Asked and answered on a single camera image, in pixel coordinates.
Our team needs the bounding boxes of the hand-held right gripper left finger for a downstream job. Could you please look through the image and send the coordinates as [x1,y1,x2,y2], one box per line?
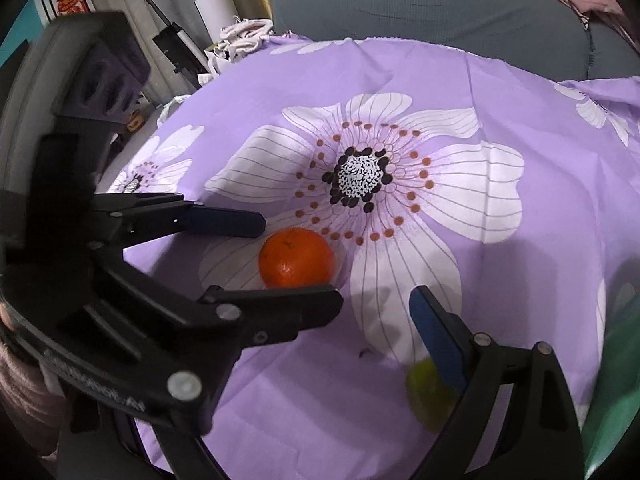
[137,420,224,480]

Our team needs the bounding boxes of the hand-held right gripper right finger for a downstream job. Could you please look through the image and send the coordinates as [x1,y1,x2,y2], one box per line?
[409,285,586,480]

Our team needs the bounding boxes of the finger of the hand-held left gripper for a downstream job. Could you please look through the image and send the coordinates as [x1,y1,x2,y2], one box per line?
[92,192,267,247]
[90,246,345,436]

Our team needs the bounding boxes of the orange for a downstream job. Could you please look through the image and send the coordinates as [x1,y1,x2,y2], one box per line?
[258,227,335,289]

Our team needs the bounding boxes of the green jujube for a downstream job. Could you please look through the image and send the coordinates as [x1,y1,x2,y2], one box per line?
[405,357,461,431]

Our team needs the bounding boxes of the green plastic bowl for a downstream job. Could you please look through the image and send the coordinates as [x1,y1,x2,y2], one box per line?
[582,290,640,480]

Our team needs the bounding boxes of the person's left forearm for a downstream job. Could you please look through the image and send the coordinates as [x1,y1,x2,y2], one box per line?
[0,345,58,456]

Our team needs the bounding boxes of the white plastic bag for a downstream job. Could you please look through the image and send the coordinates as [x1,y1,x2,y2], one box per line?
[157,92,193,128]

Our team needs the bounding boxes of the black stand with rectangular head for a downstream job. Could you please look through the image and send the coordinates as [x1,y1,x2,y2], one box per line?
[112,0,210,77]

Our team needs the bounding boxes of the white cloth bundle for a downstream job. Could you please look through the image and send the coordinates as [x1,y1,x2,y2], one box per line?
[207,17,276,63]

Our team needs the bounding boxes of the purple floral tablecloth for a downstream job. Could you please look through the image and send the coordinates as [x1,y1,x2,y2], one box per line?
[97,32,640,480]

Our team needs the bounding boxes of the grey sofa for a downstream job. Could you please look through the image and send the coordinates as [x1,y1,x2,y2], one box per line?
[270,0,640,83]

